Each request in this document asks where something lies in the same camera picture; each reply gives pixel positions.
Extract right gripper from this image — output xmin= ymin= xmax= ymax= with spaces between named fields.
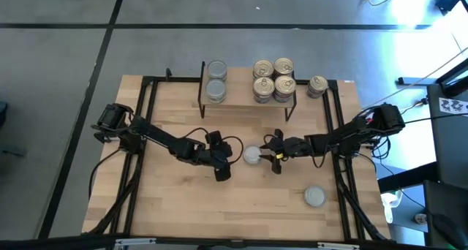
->
xmin=260 ymin=129 xmax=314 ymax=175

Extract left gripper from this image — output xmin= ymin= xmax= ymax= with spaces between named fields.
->
xmin=199 ymin=130 xmax=234 ymax=182

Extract large silver ringed can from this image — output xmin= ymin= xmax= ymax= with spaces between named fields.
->
xmin=303 ymin=184 xmax=328 ymax=208

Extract wooden shelf black metal legs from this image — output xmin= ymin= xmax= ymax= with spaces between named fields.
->
xmin=197 ymin=61 xmax=298 ymax=122

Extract white plastic object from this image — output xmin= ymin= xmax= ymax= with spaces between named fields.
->
xmin=380 ymin=190 xmax=404 ymax=224

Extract black side desk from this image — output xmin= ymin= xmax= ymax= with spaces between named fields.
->
xmin=423 ymin=58 xmax=468 ymax=250

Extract white marker sheet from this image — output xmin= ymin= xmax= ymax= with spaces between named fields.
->
xmin=438 ymin=97 xmax=468 ymax=116

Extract black crossbeam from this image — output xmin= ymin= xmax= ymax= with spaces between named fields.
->
xmin=0 ymin=233 xmax=468 ymax=250

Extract black computer mouse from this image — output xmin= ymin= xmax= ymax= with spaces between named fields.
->
xmin=432 ymin=213 xmax=467 ymax=249

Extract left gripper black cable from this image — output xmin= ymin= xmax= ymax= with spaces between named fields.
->
xmin=181 ymin=127 xmax=245 ymax=167

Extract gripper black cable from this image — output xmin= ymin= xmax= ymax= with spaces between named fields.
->
xmin=181 ymin=127 xmax=245 ymax=167
xmin=312 ymin=146 xmax=327 ymax=170

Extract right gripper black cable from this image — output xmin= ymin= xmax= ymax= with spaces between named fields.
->
xmin=312 ymin=146 xmax=327 ymax=170

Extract black metal table frame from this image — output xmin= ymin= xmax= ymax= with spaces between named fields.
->
xmin=80 ymin=67 xmax=395 ymax=243

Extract black cable bundle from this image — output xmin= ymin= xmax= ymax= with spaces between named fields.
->
xmin=365 ymin=96 xmax=431 ymax=167

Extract silver metal bracket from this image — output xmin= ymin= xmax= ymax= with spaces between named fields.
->
xmin=114 ymin=237 xmax=157 ymax=249
xmin=317 ymin=241 xmax=361 ymax=250

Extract black table cable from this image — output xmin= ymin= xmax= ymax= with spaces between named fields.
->
xmin=88 ymin=147 xmax=124 ymax=202

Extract white floor cable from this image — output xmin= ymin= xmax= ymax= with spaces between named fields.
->
xmin=361 ymin=47 xmax=468 ymax=112

